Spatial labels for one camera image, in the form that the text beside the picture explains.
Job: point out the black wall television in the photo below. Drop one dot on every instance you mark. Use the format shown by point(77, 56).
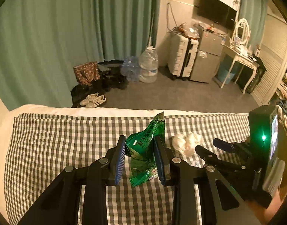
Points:
point(218, 12)

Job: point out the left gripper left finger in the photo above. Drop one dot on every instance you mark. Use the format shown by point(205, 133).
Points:
point(119, 159)

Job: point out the white louvered wardrobe door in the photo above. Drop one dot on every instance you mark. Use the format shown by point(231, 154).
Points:
point(273, 54)

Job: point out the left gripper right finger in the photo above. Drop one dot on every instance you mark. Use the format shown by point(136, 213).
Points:
point(162, 161)

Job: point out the brown patterned bag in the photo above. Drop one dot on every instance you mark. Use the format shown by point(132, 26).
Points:
point(87, 73)

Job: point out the large green curtain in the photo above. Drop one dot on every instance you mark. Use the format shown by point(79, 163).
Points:
point(41, 41)

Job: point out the large clear water jug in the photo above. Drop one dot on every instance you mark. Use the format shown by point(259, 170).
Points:
point(149, 64)

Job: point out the green medicine sachet pack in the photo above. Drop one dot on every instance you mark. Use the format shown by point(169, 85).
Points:
point(141, 147)

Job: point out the white dressing table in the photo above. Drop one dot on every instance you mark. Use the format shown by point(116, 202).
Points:
point(242, 60)

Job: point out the right green curtain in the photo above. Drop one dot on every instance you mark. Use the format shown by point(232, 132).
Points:
point(254, 11)

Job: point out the crumpled white tissue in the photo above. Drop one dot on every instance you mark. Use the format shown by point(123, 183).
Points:
point(185, 144)

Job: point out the white sneakers pair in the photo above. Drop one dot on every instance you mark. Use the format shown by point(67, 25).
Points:
point(93, 100)

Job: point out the black hanging bag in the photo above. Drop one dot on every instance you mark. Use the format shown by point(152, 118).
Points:
point(259, 74)

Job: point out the white oval vanity mirror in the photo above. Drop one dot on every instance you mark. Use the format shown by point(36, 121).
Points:
point(241, 33)

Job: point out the grey mini fridge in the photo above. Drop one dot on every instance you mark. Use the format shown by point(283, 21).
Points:
point(208, 56)

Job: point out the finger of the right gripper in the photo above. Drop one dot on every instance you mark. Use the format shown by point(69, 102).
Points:
point(209, 157)
point(223, 145)

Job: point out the bottled water pack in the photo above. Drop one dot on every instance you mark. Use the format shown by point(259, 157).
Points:
point(130, 68)

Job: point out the white suitcase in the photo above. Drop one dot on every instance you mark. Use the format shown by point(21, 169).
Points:
point(183, 52)

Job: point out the blue waste bin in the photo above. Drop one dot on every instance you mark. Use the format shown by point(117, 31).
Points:
point(222, 74)

